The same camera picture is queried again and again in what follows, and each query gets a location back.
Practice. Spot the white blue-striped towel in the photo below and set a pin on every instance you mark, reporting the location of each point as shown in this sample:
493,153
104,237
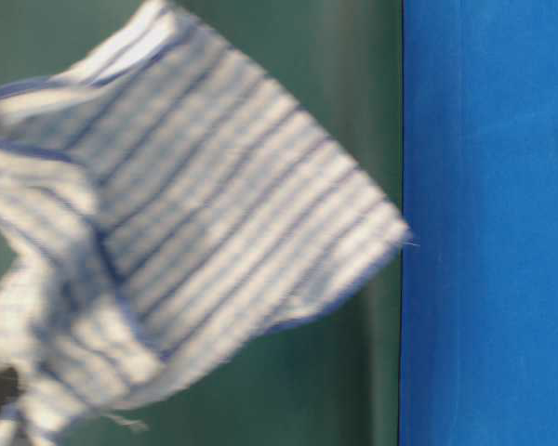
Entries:
167,201

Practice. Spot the blue table cloth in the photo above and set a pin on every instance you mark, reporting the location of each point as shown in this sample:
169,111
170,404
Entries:
479,362

